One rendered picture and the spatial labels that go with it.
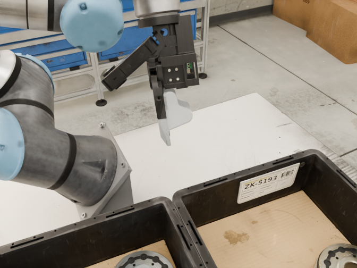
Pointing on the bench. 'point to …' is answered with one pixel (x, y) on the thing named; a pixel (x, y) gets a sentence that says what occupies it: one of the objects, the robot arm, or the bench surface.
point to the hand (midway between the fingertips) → (163, 134)
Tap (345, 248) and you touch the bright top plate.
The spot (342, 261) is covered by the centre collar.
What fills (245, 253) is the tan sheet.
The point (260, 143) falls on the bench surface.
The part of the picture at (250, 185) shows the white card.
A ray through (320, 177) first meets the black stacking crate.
